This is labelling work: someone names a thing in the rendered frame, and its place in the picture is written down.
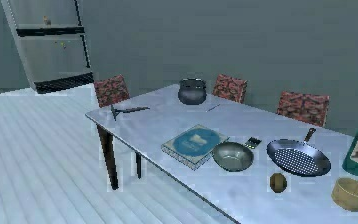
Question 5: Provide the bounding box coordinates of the grey metal bowl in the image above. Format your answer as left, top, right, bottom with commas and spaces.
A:
212, 141, 255, 173

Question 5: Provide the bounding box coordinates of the tan round bowl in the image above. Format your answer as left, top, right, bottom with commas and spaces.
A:
331, 177, 358, 213

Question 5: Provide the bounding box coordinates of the dark grey round pot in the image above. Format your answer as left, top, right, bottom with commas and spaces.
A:
177, 78, 208, 106

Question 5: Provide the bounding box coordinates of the white dining table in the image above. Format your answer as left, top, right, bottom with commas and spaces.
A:
84, 83, 358, 224

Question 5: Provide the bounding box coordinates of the blue cover book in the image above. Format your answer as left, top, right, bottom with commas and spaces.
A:
160, 124, 230, 171

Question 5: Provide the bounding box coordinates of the dark grey spatula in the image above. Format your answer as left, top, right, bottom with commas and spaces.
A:
110, 104, 151, 122

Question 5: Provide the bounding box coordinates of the red patterned chair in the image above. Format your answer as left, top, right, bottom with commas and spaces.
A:
275, 91, 331, 128
211, 73, 249, 105
93, 74, 131, 109

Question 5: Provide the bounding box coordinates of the dark perforated frying pan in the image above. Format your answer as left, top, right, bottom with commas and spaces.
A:
266, 127, 332, 178

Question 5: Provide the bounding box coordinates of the grey fridge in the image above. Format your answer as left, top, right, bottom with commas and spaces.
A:
0, 0, 95, 95

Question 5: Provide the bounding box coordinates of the black lower fridge handle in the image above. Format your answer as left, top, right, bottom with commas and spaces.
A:
81, 34, 92, 69

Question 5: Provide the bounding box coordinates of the black fridge handle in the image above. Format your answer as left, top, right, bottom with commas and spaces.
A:
81, 34, 92, 69
73, 0, 83, 27

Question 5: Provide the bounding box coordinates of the black upper fridge handle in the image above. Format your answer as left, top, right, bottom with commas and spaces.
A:
73, 0, 83, 27

